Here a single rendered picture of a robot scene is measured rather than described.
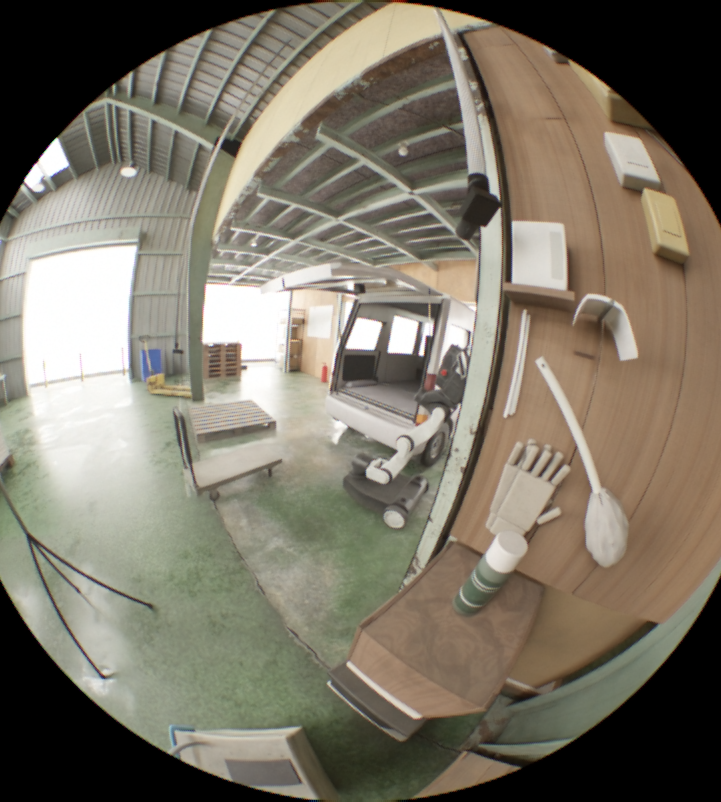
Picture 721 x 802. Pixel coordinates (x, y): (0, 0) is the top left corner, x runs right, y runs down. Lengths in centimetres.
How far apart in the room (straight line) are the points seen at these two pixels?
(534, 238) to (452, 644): 71
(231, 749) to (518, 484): 95
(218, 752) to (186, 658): 74
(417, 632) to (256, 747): 56
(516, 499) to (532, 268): 41
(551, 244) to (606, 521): 43
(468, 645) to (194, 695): 121
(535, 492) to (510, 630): 30
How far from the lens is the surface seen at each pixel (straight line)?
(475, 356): 48
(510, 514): 53
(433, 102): 188
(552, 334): 48
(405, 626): 52
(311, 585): 154
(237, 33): 528
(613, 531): 46
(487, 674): 55
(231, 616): 150
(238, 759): 86
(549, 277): 43
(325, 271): 146
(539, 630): 107
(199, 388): 481
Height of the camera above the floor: 134
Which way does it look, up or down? 16 degrees down
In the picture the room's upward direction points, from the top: 6 degrees clockwise
